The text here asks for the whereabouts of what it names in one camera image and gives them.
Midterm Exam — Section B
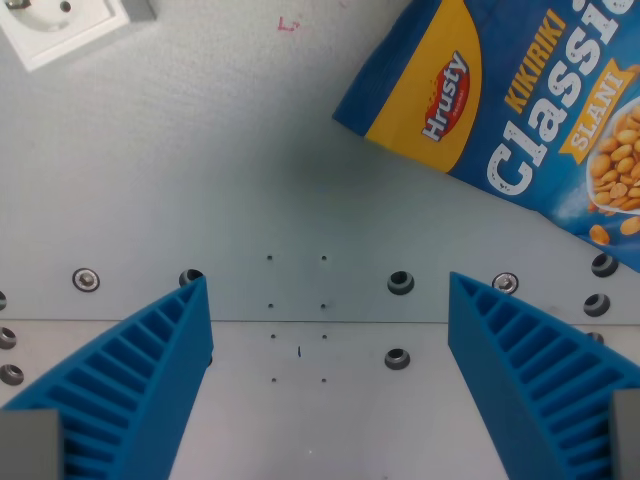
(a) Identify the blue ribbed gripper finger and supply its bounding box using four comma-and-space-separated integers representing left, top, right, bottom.
0, 275, 215, 480
447, 271, 640, 480

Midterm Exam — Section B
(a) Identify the grey block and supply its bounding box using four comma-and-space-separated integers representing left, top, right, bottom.
121, 0, 158, 24

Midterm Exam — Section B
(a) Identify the silver hex bolt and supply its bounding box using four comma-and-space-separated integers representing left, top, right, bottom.
72, 267, 101, 293
491, 272, 520, 295

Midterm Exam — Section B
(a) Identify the white wall power socket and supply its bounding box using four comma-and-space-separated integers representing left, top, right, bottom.
0, 0, 135, 73

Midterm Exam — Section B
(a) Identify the blue peanut snack bag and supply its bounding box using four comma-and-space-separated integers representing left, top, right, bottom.
332, 0, 640, 274

